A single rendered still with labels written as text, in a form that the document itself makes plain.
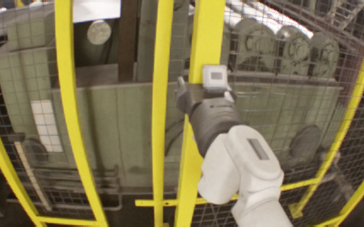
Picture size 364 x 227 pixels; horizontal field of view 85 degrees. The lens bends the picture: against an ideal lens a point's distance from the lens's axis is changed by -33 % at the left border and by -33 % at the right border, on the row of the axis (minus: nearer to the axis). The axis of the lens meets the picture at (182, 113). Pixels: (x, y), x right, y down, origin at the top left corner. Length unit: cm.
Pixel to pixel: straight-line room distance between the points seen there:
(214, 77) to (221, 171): 20
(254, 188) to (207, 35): 31
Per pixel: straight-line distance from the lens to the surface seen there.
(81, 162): 105
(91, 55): 372
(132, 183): 207
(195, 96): 51
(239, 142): 37
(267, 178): 35
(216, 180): 40
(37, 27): 151
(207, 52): 54
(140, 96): 158
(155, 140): 116
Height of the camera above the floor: 162
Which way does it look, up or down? 34 degrees down
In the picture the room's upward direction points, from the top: 5 degrees clockwise
